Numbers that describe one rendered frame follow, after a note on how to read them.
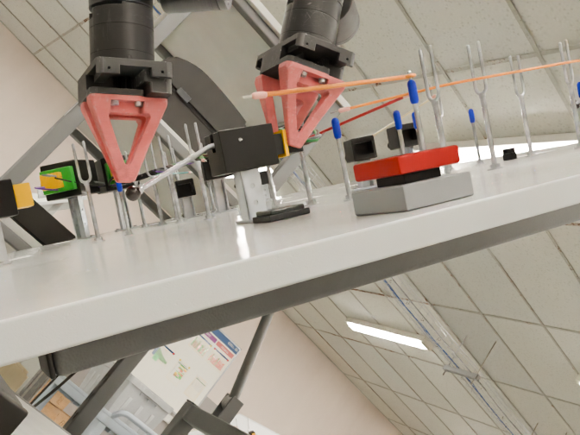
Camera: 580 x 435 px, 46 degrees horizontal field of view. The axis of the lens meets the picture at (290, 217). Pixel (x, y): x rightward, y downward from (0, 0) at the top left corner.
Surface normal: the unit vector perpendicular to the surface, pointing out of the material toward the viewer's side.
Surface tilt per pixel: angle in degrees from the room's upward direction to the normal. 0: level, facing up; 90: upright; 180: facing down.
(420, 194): 90
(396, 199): 144
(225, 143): 92
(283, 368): 90
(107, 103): 108
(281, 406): 90
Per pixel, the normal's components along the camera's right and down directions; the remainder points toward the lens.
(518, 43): -0.58, 0.73
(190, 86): 0.50, -0.03
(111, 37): -0.03, -0.02
